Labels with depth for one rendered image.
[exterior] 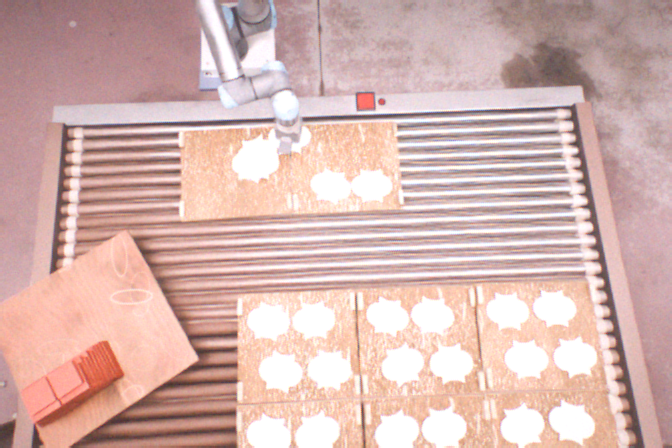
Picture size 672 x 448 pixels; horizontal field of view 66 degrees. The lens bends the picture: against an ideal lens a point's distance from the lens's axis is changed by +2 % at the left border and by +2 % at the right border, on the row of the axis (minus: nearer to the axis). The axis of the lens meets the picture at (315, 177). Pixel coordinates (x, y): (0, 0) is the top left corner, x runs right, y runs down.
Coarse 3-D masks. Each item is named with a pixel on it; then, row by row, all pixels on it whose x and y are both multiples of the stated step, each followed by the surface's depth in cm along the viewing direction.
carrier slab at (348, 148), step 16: (320, 128) 197; (336, 128) 197; (352, 128) 198; (368, 128) 198; (384, 128) 198; (320, 144) 196; (336, 144) 196; (352, 144) 196; (368, 144) 196; (384, 144) 196; (304, 160) 194; (320, 160) 194; (336, 160) 194; (352, 160) 194; (368, 160) 194; (384, 160) 194; (304, 176) 192; (352, 176) 193; (400, 176) 193; (304, 192) 191; (352, 192) 191; (304, 208) 189; (320, 208) 189; (336, 208) 189; (352, 208) 189; (368, 208) 189; (384, 208) 190; (400, 208) 190
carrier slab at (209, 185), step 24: (192, 144) 195; (216, 144) 195; (240, 144) 195; (192, 168) 193; (216, 168) 193; (288, 168) 193; (192, 192) 190; (216, 192) 190; (240, 192) 190; (264, 192) 191; (288, 192) 191; (192, 216) 188; (216, 216) 188; (240, 216) 188
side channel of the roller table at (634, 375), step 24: (576, 120) 199; (576, 144) 200; (576, 168) 201; (600, 168) 193; (600, 192) 191; (600, 216) 188; (600, 240) 187; (600, 264) 187; (600, 288) 189; (624, 288) 182; (624, 312) 180; (624, 336) 178; (624, 360) 177; (624, 384) 177; (648, 384) 174; (648, 408) 172; (648, 432) 170
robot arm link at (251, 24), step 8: (240, 0) 170; (248, 0) 169; (256, 0) 170; (264, 0) 179; (240, 8) 180; (248, 8) 174; (256, 8) 175; (264, 8) 180; (272, 8) 184; (240, 16) 181; (248, 16) 180; (256, 16) 180; (264, 16) 181; (272, 16) 184; (248, 24) 183; (256, 24) 183; (264, 24) 185; (272, 24) 187; (248, 32) 187; (256, 32) 188
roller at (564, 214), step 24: (408, 216) 191; (432, 216) 191; (456, 216) 191; (480, 216) 191; (504, 216) 191; (528, 216) 191; (552, 216) 191; (576, 216) 191; (72, 240) 187; (96, 240) 188
